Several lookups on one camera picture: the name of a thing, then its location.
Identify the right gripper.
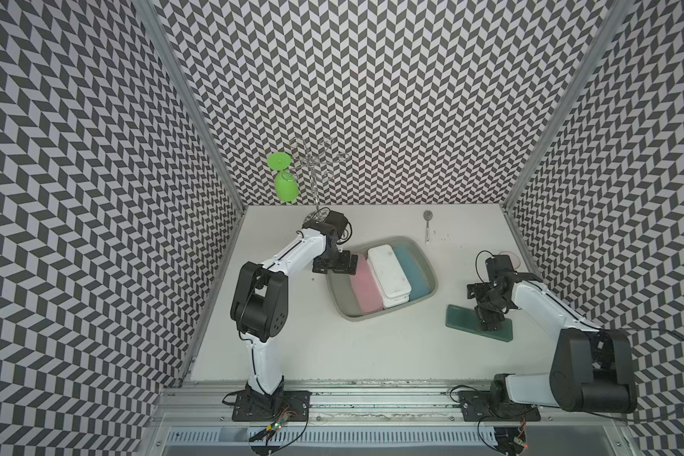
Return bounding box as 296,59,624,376
466,281,511,332

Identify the dark green pencil case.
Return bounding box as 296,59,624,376
445,305,514,343

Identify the grey storage box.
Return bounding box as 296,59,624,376
327,236,438,321

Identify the light blue pencil case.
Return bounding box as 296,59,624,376
393,247,431,301

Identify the pink pencil case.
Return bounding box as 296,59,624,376
350,254,384,315

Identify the translucent white pencil case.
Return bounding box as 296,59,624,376
368,244,412,295

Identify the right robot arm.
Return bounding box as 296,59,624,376
467,255,638,419

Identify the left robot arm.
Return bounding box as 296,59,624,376
230,207,358,415

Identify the green plastic wine glass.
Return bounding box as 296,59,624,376
267,152,299,203

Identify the chrome cup rack stand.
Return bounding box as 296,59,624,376
289,137,348,224

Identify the metal spoon patterned handle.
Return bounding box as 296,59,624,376
423,210,433,244

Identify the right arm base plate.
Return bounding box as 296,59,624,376
457,389,542,423

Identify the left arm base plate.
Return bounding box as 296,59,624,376
232,389,311,423

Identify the aluminium front rail frame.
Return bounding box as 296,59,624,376
137,381,640,455

